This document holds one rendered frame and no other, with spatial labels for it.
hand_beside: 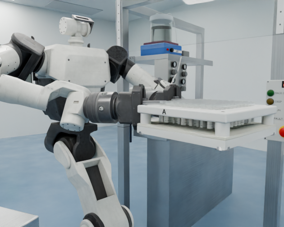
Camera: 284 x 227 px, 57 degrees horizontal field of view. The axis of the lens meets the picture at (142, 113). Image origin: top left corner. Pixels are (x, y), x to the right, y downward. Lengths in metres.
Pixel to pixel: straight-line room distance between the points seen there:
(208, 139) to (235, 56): 4.78
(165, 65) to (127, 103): 0.97
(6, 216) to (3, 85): 0.34
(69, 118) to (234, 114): 0.43
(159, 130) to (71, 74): 0.52
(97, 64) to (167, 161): 1.00
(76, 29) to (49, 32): 5.69
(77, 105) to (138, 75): 0.53
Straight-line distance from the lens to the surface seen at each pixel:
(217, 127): 0.52
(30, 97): 0.75
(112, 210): 1.06
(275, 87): 1.25
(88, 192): 1.06
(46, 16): 6.86
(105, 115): 0.70
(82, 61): 1.06
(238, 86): 5.21
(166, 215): 2.01
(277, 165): 1.35
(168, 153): 1.84
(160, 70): 1.65
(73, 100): 0.75
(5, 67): 0.90
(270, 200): 1.41
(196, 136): 0.54
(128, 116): 0.69
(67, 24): 1.11
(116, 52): 1.24
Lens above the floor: 1.13
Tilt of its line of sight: 6 degrees down
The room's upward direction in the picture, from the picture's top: straight up
